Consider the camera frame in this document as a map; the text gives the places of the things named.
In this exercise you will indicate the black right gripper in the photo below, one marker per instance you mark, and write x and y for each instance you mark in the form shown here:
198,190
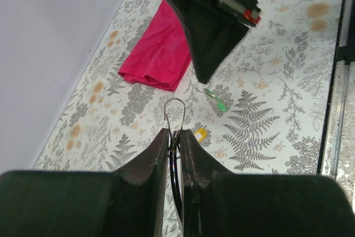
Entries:
213,28

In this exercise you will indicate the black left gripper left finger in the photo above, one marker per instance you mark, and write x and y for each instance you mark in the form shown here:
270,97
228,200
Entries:
126,202

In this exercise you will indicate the red folded cloth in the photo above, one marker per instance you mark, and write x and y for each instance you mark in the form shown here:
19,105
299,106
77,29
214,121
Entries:
161,56

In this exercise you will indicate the aluminium front rail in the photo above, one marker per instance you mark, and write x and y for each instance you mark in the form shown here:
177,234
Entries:
339,93

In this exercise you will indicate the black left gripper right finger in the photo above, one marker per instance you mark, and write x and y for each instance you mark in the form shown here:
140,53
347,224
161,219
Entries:
218,202

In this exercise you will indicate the green key tag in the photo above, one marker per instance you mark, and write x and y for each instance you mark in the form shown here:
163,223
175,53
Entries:
215,101

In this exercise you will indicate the key with white-yellow tag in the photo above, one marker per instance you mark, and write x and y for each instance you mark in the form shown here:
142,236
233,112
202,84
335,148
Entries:
200,134

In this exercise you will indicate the metal keyring with clips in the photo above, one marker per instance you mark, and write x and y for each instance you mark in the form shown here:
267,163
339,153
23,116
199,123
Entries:
173,150

